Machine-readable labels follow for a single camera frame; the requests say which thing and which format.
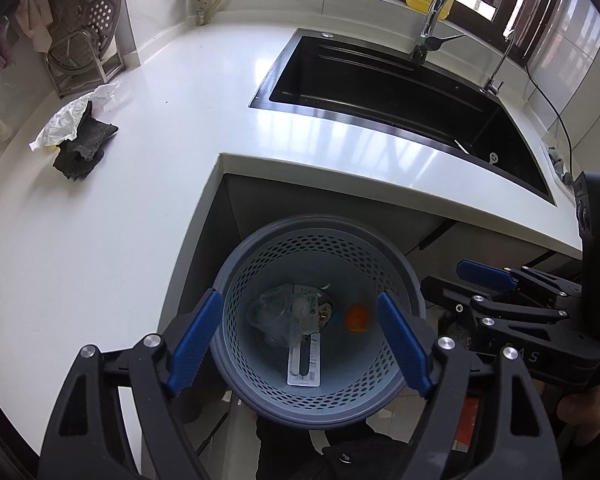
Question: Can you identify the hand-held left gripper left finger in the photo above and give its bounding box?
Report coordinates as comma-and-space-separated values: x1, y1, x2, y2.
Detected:
37, 287, 224, 480

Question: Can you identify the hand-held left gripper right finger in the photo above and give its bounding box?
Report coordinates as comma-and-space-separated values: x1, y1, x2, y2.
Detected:
377, 290, 566, 480

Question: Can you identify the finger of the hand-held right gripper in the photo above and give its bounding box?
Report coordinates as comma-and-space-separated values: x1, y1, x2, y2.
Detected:
420, 276, 571, 328
456, 260, 581, 306

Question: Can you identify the orange peel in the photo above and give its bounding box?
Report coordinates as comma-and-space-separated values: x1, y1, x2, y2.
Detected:
344, 305, 371, 333

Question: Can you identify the grey perforated plastic basket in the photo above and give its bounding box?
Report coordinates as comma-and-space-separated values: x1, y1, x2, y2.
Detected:
210, 214, 428, 431

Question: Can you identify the clear plastic bag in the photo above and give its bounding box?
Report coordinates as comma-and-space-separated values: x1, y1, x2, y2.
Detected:
247, 284, 306, 346

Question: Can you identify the white blister package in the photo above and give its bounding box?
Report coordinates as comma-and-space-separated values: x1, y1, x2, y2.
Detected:
286, 284, 331, 387

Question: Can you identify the person's right hand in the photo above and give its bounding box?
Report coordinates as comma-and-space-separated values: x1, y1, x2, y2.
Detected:
555, 382, 600, 446

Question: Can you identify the grey rag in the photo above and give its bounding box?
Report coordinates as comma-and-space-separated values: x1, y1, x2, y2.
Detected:
547, 145, 573, 183

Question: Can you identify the black kitchen sink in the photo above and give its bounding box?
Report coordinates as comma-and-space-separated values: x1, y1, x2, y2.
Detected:
249, 28, 557, 206

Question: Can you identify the thin chrome tap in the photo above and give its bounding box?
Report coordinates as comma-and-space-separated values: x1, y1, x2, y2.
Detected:
480, 30, 518, 96

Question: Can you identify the dark grey cloth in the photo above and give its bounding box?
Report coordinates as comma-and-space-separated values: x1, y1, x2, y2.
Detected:
53, 101, 119, 181

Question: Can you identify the white crumpled plastic bag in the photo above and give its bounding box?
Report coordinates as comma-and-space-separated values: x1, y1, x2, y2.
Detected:
28, 81, 119, 151

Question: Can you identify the chrome faucet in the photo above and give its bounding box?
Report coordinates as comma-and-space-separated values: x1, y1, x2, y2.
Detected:
411, 0, 481, 64

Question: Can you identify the perforated metal steamer tray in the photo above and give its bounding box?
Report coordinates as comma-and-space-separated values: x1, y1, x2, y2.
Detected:
45, 0, 123, 68

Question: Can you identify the beige hanging cloth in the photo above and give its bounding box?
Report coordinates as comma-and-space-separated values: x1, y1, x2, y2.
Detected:
15, 0, 53, 53

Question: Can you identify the black power cable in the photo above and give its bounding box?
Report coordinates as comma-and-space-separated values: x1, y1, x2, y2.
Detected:
525, 55, 574, 176

